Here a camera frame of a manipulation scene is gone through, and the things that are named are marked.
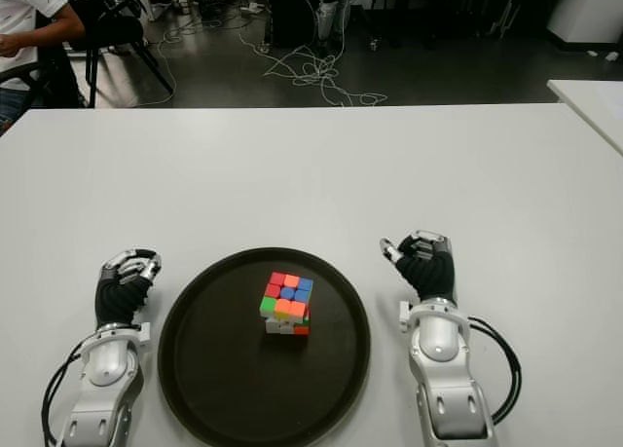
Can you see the black chair with slanted legs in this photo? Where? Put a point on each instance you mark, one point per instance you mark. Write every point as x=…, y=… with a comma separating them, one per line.
x=117, y=28

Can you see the white cabinet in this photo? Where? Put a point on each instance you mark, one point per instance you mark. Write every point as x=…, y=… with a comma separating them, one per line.
x=586, y=9

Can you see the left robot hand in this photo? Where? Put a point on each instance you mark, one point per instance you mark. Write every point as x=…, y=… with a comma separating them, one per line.
x=119, y=296

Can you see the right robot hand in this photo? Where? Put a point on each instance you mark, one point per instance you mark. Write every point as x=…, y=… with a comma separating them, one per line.
x=430, y=271

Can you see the seated person white polo shirt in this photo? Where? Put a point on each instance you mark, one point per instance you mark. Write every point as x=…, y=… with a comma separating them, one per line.
x=24, y=13

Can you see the black office chair armrest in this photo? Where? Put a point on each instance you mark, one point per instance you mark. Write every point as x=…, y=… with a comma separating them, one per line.
x=48, y=77

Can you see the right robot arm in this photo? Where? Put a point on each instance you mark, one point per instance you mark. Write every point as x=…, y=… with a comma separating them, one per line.
x=443, y=369

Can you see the round dark brown plate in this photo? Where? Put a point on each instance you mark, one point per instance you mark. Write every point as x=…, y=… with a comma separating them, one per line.
x=265, y=349

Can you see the white side table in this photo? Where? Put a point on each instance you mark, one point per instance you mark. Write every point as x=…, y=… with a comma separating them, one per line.
x=591, y=106

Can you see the folded metal stand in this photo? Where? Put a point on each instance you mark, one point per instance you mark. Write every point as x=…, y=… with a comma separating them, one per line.
x=503, y=16

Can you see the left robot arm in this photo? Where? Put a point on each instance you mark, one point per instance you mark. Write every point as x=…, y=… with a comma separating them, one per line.
x=107, y=383

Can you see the multicoloured Rubik's cube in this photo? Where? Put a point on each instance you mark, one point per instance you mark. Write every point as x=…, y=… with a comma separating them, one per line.
x=287, y=301

